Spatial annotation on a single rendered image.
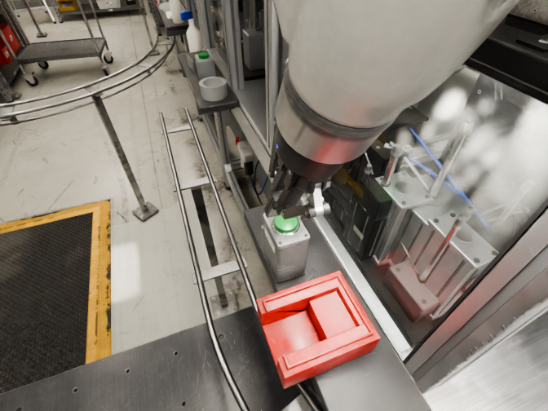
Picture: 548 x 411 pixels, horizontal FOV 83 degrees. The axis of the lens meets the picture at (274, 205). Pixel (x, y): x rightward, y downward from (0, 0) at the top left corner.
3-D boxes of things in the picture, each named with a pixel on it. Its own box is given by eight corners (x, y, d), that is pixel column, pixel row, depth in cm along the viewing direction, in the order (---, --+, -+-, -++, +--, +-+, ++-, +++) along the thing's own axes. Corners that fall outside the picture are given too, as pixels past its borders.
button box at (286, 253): (262, 251, 63) (261, 212, 55) (298, 240, 65) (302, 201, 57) (276, 284, 58) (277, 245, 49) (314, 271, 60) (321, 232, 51)
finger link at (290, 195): (322, 156, 33) (327, 168, 33) (297, 197, 43) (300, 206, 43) (289, 162, 32) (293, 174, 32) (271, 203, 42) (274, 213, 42)
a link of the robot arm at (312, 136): (377, 25, 25) (347, 79, 30) (270, 33, 22) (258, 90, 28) (426, 121, 22) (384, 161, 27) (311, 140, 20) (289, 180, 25)
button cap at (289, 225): (271, 223, 54) (271, 215, 53) (291, 217, 55) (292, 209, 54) (279, 239, 52) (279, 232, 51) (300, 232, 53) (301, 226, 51)
